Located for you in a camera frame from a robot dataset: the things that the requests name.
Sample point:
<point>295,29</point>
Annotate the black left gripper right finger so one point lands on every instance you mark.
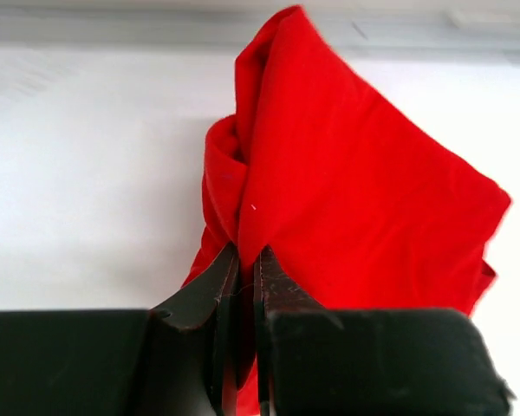
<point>317,361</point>

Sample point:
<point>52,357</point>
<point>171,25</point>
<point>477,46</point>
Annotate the red t-shirt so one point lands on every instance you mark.
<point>362,208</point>

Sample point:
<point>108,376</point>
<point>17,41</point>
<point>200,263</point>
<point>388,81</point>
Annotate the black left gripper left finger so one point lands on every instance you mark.
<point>175,359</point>

